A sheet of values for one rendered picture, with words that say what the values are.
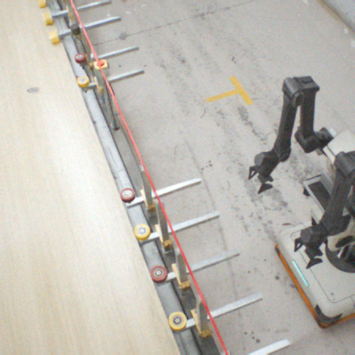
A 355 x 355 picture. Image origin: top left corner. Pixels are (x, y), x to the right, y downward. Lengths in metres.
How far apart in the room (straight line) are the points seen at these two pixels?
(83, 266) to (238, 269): 1.28
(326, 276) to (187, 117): 1.87
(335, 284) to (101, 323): 1.45
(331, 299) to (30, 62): 2.48
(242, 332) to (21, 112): 1.94
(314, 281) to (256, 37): 2.78
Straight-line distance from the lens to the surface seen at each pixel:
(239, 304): 2.31
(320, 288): 3.00
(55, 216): 2.57
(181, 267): 2.20
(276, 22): 5.24
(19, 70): 3.50
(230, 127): 4.08
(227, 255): 2.41
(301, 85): 2.02
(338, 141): 2.20
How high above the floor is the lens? 2.95
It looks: 53 degrees down
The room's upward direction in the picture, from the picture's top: 6 degrees counter-clockwise
